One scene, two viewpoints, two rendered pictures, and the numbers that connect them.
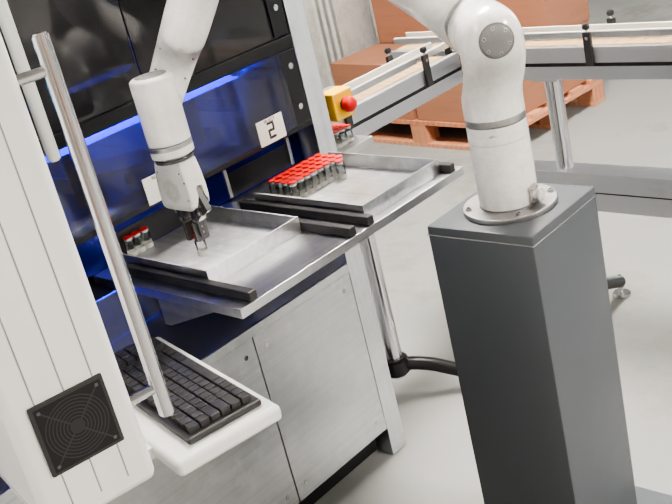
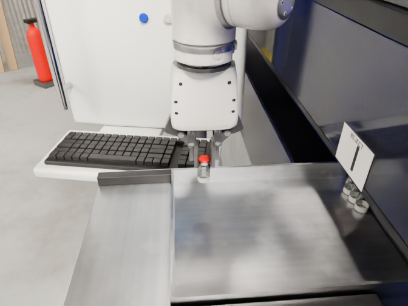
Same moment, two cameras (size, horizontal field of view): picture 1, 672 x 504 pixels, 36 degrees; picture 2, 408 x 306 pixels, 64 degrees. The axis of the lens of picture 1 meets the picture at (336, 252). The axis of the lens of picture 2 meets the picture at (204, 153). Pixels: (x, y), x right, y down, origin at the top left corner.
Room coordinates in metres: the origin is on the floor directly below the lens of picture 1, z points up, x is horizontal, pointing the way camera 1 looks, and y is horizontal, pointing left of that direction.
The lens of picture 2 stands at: (2.20, -0.10, 1.28)
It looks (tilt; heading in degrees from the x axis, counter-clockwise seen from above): 34 degrees down; 128
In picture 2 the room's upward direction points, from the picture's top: straight up
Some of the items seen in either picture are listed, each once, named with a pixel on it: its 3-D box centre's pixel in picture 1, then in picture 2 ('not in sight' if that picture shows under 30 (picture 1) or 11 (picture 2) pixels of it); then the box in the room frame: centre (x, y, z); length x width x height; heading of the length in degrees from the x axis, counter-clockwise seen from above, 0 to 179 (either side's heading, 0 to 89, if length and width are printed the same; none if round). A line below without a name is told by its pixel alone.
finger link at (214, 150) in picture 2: (186, 222); (220, 146); (1.94, 0.27, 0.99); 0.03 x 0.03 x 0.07; 42
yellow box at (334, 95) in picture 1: (334, 103); not in sight; (2.55, -0.09, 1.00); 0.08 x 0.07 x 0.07; 42
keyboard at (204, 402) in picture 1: (169, 382); (131, 150); (1.62, 0.34, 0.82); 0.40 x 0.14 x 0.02; 31
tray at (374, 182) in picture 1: (345, 183); not in sight; (2.21, -0.06, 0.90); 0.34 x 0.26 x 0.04; 42
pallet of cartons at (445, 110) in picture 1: (456, 55); not in sight; (5.35, -0.87, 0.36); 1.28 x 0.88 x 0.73; 44
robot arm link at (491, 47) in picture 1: (489, 63); not in sight; (1.90, -0.37, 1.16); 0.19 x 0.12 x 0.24; 1
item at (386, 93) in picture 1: (371, 93); not in sight; (2.84, -0.20, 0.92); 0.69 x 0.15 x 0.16; 132
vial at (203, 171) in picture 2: (200, 245); (203, 169); (1.92, 0.26, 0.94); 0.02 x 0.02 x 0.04
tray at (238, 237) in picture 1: (202, 241); (278, 221); (2.06, 0.27, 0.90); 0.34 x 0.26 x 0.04; 42
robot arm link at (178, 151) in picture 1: (171, 148); (205, 49); (1.92, 0.26, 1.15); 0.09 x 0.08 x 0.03; 42
